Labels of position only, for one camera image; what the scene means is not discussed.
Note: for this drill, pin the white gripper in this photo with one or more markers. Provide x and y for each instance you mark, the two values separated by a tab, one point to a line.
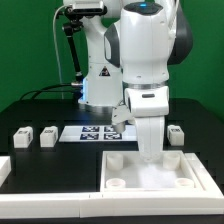
146	109

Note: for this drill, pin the white square tabletop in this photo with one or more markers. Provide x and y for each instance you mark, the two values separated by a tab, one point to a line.
127	171

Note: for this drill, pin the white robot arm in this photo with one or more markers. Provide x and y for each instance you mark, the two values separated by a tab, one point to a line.
130	44

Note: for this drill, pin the white plate with fiducial tags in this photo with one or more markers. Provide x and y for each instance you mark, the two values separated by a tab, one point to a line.
97	133

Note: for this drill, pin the white L-shaped obstacle wall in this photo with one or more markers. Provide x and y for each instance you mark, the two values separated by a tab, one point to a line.
209	200

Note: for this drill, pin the grey camera on mount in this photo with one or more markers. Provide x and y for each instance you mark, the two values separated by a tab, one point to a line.
88	4

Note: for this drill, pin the white wall piece left edge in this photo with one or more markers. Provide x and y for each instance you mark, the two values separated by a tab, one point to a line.
5	168

